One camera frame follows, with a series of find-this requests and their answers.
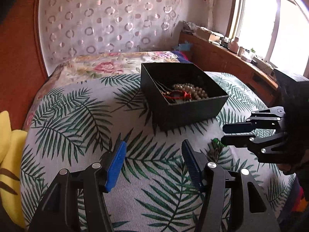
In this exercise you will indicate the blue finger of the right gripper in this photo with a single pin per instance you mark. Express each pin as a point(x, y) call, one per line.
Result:
point(239, 141)
point(238, 128)

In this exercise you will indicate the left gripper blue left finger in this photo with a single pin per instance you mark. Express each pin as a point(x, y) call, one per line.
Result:
point(114, 165)

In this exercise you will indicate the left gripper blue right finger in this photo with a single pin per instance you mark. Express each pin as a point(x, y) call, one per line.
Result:
point(195, 163)

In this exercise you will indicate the black jewelry box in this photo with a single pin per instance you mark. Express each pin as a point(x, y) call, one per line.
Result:
point(180, 94)

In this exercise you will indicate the green stone earrings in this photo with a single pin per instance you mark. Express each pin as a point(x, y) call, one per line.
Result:
point(217, 145)

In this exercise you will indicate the palm leaf print cloth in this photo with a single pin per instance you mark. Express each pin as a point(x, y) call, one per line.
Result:
point(75, 124)

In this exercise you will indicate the wooden side cabinet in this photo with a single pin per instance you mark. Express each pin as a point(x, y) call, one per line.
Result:
point(210, 57)

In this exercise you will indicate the pink bottle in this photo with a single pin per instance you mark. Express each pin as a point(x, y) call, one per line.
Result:
point(233, 45)

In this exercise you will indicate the dark blue blanket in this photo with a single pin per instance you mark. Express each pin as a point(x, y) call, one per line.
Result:
point(181, 57)

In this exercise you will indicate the cardboard box on cabinet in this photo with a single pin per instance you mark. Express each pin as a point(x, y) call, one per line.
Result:
point(207, 34)

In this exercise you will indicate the yellow plush toy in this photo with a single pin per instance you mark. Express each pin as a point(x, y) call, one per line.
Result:
point(12, 144)

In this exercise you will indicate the floral quilt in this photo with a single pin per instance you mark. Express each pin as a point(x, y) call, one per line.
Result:
point(86, 67)

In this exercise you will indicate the window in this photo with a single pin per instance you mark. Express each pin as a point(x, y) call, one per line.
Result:
point(275, 31)

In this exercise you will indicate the wooden headboard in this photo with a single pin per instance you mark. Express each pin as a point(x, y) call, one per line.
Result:
point(23, 72)

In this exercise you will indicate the sheer circle pattern curtain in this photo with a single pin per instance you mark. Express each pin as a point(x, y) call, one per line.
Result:
point(69, 28)

